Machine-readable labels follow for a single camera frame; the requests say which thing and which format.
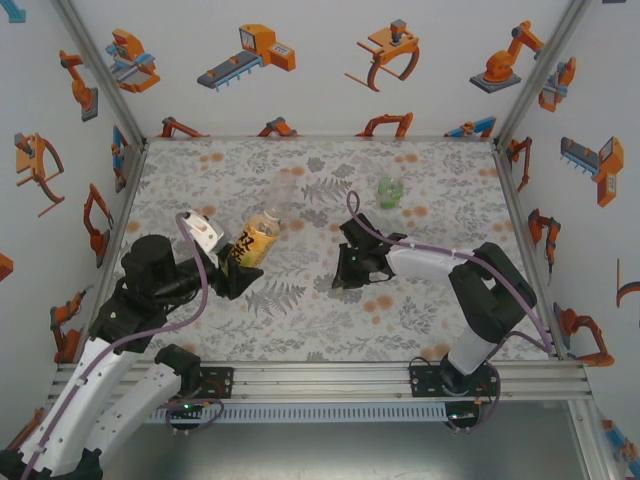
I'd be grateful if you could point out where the yellow label tea bottle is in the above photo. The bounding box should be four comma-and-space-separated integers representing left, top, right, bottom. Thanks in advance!
227, 208, 281, 269

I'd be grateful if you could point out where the green label plastic bottle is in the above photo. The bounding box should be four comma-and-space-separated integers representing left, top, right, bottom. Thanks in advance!
375, 174, 406, 211

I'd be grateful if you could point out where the clear plastic bottle green band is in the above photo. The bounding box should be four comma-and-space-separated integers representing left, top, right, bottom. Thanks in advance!
267, 168, 297, 232

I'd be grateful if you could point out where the floral patterned table cover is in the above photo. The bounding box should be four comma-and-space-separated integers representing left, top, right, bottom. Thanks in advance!
82, 138, 566, 364

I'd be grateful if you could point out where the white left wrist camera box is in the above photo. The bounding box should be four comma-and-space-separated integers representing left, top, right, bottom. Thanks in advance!
180, 210, 230, 261

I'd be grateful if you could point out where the aluminium table side rail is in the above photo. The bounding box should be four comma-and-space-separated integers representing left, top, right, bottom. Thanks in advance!
74, 139, 150, 361
492, 142, 570, 360

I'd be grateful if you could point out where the aluminium table end rail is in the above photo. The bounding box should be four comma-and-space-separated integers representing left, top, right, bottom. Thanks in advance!
144, 133, 499, 142

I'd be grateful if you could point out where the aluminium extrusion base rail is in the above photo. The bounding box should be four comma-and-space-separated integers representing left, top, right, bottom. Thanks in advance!
47, 362, 594, 404

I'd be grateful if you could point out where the grey slotted cable duct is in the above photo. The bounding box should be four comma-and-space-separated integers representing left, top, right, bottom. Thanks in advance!
144, 403, 447, 425

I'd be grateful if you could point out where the aluminium frame post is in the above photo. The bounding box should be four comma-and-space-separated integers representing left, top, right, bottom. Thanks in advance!
492, 0, 594, 149
49, 0, 149, 146

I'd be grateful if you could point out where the aluminium frame leg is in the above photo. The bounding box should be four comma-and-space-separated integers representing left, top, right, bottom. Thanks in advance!
567, 399, 614, 480

